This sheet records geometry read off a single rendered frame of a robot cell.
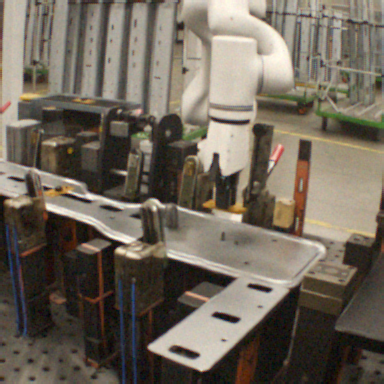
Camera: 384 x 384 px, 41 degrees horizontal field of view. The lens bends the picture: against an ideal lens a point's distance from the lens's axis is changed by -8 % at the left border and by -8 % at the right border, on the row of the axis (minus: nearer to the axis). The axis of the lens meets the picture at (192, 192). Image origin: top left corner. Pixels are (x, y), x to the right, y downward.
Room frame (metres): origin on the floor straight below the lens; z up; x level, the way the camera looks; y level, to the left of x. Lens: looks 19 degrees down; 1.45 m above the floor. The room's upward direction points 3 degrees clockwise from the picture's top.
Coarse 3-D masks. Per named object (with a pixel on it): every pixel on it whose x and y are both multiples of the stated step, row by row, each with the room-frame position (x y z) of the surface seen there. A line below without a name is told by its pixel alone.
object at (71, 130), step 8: (64, 112) 1.67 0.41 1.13; (72, 112) 1.65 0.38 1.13; (80, 112) 1.64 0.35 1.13; (88, 112) 1.64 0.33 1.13; (64, 120) 1.67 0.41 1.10; (72, 120) 1.65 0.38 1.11; (80, 120) 1.63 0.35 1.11; (88, 120) 1.64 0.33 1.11; (96, 120) 1.67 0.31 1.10; (64, 128) 1.68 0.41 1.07; (72, 128) 1.66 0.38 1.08; (80, 128) 1.64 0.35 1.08; (88, 128) 1.64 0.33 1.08; (96, 128) 1.68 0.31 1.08; (72, 136) 1.66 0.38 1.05
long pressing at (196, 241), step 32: (0, 160) 1.53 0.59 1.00; (0, 192) 1.27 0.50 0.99; (96, 224) 1.09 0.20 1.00; (128, 224) 1.09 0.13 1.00; (192, 224) 1.11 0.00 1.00; (224, 224) 1.12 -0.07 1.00; (192, 256) 0.95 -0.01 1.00; (224, 256) 0.96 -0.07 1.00; (256, 256) 0.96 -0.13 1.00; (288, 256) 0.97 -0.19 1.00; (320, 256) 0.98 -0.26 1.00; (288, 288) 0.85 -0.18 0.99
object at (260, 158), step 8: (256, 128) 1.15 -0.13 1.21; (264, 128) 1.15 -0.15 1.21; (272, 128) 1.17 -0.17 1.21; (256, 136) 1.15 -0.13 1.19; (264, 136) 1.17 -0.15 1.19; (272, 136) 1.17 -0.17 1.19; (256, 144) 1.17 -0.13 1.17; (264, 144) 1.17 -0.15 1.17; (256, 152) 1.17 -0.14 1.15; (264, 152) 1.16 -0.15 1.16; (256, 160) 1.17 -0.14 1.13; (264, 160) 1.15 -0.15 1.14; (256, 168) 1.17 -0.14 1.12; (264, 168) 1.15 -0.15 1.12; (256, 176) 1.17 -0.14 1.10; (264, 176) 1.15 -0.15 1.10; (248, 184) 1.16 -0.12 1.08; (264, 184) 1.15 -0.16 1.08; (248, 192) 1.16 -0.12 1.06; (248, 200) 1.15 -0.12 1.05
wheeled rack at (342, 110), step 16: (336, 16) 7.06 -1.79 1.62; (320, 64) 7.15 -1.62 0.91; (336, 64) 7.96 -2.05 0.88; (320, 80) 7.14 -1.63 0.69; (336, 80) 7.95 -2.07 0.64; (320, 96) 7.15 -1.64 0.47; (336, 96) 7.95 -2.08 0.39; (320, 112) 7.11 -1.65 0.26; (336, 112) 7.11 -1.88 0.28; (352, 112) 7.26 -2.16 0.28; (368, 112) 7.43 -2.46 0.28
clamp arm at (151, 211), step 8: (152, 200) 0.92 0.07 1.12; (144, 208) 0.91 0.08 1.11; (152, 208) 0.91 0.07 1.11; (160, 208) 0.92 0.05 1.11; (144, 216) 0.92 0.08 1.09; (152, 216) 0.91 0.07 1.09; (160, 216) 0.92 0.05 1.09; (144, 224) 0.92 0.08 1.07; (152, 224) 0.91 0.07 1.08; (160, 224) 0.92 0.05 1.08; (144, 232) 0.93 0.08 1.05; (152, 232) 0.92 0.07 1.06; (160, 232) 0.92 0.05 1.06; (144, 240) 0.93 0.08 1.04; (152, 240) 0.93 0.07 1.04; (160, 240) 0.92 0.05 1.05; (168, 264) 0.94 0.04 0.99
